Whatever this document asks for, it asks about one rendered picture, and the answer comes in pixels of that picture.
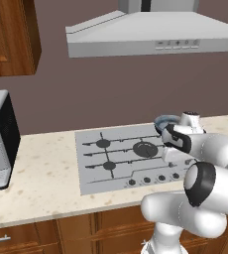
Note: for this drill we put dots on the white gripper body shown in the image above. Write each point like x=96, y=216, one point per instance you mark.
x=172, y=156

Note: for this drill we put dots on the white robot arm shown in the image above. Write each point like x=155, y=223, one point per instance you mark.
x=218, y=185

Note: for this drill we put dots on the blue-grey pan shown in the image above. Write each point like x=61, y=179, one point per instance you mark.
x=164, y=120

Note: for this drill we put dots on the black hob knob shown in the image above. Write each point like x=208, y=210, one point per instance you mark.
x=175, y=175
x=161, y=178
x=132, y=182
x=147, y=180

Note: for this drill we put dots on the grey gas hob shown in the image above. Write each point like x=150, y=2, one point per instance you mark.
x=119, y=155

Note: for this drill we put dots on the narrow brown cabinet panel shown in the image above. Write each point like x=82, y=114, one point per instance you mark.
x=76, y=233

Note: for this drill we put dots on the grey range hood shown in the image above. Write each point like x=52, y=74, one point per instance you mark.
x=152, y=33

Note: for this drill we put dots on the brown wooden drawer front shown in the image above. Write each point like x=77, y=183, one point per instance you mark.
x=23, y=239

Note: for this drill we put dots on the brown wooden wall cabinet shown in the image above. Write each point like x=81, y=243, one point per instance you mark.
x=7, y=36

